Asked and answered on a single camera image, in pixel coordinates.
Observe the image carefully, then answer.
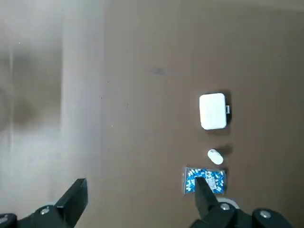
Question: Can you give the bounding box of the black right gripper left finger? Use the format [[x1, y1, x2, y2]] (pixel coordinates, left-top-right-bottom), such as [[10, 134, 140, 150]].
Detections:
[[0, 178, 89, 228]]

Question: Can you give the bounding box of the white plastic pill box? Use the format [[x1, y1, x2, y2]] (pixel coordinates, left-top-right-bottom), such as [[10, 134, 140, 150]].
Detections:
[[199, 93, 232, 131]]

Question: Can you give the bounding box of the bag of blue white capsules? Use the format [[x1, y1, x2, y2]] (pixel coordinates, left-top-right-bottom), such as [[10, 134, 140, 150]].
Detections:
[[184, 166, 227, 196]]

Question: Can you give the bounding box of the small white pill bottle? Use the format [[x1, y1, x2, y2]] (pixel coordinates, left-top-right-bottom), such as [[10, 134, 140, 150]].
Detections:
[[207, 148, 224, 165]]

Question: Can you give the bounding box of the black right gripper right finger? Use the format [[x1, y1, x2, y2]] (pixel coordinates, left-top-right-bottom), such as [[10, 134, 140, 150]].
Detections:
[[190, 177, 293, 228]]

